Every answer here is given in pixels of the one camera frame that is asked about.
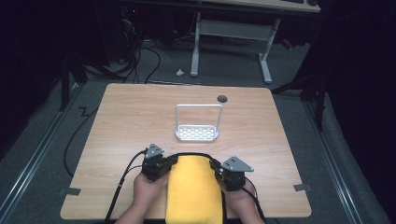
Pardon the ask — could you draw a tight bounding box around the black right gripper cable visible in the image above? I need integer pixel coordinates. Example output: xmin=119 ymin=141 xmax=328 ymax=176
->
xmin=241 ymin=186 xmax=268 ymax=224

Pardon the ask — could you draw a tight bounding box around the metal floor rail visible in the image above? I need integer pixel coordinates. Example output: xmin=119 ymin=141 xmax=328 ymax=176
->
xmin=0 ymin=83 xmax=80 ymax=217
xmin=303 ymin=99 xmax=364 ymax=224

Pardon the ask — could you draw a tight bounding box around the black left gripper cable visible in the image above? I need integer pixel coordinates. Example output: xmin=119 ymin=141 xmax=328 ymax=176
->
xmin=105 ymin=148 xmax=149 ymax=223

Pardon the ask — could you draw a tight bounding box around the person's right hand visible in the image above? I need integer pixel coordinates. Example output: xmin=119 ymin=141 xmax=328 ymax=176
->
xmin=217 ymin=180 xmax=258 ymax=217

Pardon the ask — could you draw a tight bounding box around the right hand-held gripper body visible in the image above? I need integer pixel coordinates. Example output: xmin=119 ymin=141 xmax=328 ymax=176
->
xmin=220 ymin=155 xmax=255 ymax=191

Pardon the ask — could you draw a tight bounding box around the thin black floor cable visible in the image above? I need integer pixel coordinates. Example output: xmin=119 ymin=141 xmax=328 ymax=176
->
xmin=63 ymin=106 xmax=99 ymax=179

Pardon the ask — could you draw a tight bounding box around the black floor cable bundle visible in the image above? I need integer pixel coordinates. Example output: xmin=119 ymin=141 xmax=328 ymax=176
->
xmin=83 ymin=38 xmax=163 ymax=84

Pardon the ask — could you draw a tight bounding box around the dark computer tower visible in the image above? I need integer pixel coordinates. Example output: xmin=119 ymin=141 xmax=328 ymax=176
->
xmin=99 ymin=4 xmax=143 ymax=64

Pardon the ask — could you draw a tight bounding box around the white wire rack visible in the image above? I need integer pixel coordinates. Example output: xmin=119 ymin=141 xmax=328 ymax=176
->
xmin=174 ymin=104 xmax=224 ymax=143

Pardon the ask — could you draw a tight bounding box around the yellow cloth with black trim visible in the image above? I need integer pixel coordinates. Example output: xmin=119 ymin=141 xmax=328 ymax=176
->
xmin=164 ymin=151 xmax=226 ymax=224

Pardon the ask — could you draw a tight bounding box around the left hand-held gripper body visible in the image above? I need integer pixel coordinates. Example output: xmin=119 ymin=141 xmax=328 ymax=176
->
xmin=141 ymin=143 xmax=172 ymax=182

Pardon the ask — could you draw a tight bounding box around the black metal stand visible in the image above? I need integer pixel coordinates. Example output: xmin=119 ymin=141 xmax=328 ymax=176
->
xmin=270 ymin=69 xmax=329 ymax=133
xmin=58 ymin=54 xmax=89 ymax=112

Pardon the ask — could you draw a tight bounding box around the white-legged desk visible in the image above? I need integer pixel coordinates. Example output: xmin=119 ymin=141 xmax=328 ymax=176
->
xmin=124 ymin=0 xmax=321 ymax=85

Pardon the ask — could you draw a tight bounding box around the grey tape piece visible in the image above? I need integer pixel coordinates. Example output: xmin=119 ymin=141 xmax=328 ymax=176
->
xmin=58 ymin=187 xmax=81 ymax=197
xmin=293 ymin=183 xmax=313 ymax=192

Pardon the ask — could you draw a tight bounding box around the person's left hand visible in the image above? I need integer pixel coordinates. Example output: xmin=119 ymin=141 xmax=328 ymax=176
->
xmin=134 ymin=172 xmax=171 ymax=213

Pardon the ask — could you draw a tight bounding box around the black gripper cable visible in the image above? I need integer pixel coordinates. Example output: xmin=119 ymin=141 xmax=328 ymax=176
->
xmin=241 ymin=186 xmax=268 ymax=224
xmin=105 ymin=148 xmax=149 ymax=223

